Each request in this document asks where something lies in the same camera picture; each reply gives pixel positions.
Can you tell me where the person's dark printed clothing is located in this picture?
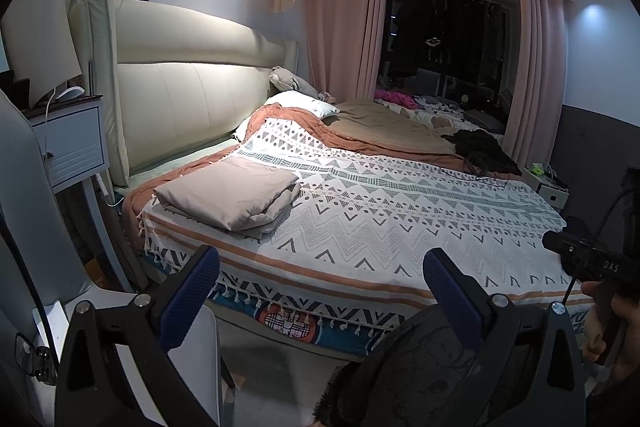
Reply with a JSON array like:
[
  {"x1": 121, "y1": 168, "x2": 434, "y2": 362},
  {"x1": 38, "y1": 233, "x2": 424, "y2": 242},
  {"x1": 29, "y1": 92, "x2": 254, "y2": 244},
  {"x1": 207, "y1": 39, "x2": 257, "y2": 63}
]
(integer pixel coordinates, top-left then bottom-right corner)
[{"x1": 312, "y1": 307, "x2": 501, "y2": 427}]

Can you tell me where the thin black cable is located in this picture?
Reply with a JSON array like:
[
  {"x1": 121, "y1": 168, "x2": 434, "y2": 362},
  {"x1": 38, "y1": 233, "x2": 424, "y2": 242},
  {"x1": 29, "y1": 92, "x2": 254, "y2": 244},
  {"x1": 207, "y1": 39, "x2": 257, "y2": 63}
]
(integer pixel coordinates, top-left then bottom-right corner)
[{"x1": 462, "y1": 157, "x2": 501, "y2": 182}]

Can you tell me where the white leaning board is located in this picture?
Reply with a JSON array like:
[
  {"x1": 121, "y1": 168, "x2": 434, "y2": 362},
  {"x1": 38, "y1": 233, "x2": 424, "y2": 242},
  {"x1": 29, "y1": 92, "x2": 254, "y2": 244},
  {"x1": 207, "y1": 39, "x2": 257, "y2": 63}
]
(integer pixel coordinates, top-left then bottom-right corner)
[{"x1": 0, "y1": 0, "x2": 83, "y2": 108}]

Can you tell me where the cream padded headboard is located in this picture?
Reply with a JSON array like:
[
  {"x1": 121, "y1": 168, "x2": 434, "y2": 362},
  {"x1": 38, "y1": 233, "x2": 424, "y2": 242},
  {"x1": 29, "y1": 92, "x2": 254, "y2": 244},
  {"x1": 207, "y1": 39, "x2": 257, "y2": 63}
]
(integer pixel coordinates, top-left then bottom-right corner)
[{"x1": 67, "y1": 0, "x2": 301, "y2": 190}]

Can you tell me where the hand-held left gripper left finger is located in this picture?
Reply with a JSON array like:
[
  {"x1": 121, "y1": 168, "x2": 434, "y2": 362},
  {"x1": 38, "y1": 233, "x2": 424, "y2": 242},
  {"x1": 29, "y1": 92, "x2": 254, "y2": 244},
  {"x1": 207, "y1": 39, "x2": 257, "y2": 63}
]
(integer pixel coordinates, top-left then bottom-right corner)
[{"x1": 55, "y1": 244, "x2": 221, "y2": 427}]

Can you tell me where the floral sheet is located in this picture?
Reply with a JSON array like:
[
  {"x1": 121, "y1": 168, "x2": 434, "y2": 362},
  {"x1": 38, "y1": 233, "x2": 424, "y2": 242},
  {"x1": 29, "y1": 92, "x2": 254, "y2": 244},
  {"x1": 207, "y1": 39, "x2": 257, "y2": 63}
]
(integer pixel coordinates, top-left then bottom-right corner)
[{"x1": 415, "y1": 94, "x2": 506, "y2": 135}]

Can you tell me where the white pillow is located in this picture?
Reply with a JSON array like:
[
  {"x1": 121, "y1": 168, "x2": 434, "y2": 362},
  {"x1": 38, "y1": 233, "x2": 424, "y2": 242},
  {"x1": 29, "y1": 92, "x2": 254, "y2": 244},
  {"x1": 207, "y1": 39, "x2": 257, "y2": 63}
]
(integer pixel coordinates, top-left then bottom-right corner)
[{"x1": 262, "y1": 90, "x2": 341, "y2": 120}]

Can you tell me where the magenta clothing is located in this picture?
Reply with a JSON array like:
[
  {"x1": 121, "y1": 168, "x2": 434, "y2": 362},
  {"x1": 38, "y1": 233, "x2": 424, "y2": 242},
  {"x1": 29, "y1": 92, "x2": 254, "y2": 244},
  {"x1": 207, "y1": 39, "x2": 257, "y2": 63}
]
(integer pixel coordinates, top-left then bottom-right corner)
[{"x1": 375, "y1": 89, "x2": 416, "y2": 108}]

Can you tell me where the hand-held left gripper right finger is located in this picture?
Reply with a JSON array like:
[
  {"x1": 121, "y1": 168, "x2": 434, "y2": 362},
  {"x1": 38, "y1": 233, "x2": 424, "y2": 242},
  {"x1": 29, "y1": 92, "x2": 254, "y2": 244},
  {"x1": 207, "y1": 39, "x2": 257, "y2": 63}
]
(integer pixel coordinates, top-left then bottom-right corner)
[{"x1": 422, "y1": 247, "x2": 586, "y2": 427}]

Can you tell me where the colourful printed bedsheet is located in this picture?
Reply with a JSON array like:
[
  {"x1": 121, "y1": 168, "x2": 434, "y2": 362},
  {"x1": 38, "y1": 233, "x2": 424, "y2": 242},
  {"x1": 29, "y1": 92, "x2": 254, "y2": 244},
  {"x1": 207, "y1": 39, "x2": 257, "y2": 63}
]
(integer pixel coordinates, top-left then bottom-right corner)
[{"x1": 207, "y1": 292, "x2": 401, "y2": 363}]

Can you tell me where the grey nightstand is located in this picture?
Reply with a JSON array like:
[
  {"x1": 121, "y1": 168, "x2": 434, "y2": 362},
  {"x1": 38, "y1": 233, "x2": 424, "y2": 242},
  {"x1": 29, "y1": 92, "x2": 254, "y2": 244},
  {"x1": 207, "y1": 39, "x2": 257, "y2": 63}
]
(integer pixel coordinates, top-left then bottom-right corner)
[{"x1": 22, "y1": 94, "x2": 136, "y2": 293}]

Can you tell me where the beige pillowcase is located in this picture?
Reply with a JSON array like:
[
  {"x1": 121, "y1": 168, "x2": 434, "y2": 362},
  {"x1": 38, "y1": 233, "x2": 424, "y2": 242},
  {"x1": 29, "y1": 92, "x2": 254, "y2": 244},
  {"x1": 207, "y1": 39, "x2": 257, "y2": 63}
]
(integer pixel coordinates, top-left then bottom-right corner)
[{"x1": 152, "y1": 155, "x2": 303, "y2": 240}]

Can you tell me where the rust brown quilt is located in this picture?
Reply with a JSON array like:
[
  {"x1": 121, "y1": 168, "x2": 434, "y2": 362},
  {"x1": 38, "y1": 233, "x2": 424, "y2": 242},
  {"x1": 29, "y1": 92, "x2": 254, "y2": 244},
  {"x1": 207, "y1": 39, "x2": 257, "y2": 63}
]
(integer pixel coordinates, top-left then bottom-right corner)
[{"x1": 122, "y1": 104, "x2": 526, "y2": 253}]

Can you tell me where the geometric printed blanket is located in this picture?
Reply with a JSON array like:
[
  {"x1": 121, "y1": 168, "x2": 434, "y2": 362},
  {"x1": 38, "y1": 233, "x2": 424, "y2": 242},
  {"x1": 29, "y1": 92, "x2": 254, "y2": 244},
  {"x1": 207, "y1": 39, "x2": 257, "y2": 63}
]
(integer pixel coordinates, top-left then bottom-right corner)
[{"x1": 137, "y1": 117, "x2": 596, "y2": 343}]

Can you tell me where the small white bedside table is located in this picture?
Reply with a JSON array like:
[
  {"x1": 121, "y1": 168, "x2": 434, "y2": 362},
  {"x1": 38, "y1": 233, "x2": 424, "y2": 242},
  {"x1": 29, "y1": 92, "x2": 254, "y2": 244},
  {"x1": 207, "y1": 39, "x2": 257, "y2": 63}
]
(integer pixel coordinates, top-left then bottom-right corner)
[{"x1": 522, "y1": 162, "x2": 571, "y2": 210}]

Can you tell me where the black clothing pile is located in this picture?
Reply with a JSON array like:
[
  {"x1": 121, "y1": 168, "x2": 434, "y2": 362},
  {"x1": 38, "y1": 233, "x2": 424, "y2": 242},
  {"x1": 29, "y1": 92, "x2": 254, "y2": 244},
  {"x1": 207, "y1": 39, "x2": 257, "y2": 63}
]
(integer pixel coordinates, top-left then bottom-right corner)
[{"x1": 442, "y1": 128, "x2": 523, "y2": 178}]

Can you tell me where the grey plush toy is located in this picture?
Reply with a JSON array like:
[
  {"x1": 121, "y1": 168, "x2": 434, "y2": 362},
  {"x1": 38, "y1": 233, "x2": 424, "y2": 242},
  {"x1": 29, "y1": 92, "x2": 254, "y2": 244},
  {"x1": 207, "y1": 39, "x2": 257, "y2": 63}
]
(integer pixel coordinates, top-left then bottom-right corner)
[{"x1": 269, "y1": 66, "x2": 321, "y2": 100}]

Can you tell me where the tan blanket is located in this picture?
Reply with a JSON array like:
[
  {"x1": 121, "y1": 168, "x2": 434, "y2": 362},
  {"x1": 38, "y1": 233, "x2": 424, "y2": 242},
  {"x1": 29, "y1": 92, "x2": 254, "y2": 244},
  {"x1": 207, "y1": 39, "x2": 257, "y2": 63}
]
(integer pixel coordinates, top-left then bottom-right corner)
[{"x1": 322, "y1": 99, "x2": 466, "y2": 155}]

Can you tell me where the person's right hand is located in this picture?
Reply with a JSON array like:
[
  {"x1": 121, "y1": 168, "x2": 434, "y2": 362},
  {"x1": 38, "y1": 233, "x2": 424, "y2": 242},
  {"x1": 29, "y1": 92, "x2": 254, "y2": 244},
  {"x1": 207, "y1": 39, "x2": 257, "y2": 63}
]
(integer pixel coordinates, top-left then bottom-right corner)
[{"x1": 580, "y1": 279, "x2": 640, "y2": 380}]

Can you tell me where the pink curtain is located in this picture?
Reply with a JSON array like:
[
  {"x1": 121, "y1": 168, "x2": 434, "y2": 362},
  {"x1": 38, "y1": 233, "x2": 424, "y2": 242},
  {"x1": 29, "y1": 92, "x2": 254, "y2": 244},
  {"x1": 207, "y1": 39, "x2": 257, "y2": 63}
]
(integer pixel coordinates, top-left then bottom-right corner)
[
  {"x1": 502, "y1": 0, "x2": 571, "y2": 168},
  {"x1": 305, "y1": 0, "x2": 391, "y2": 102}
]

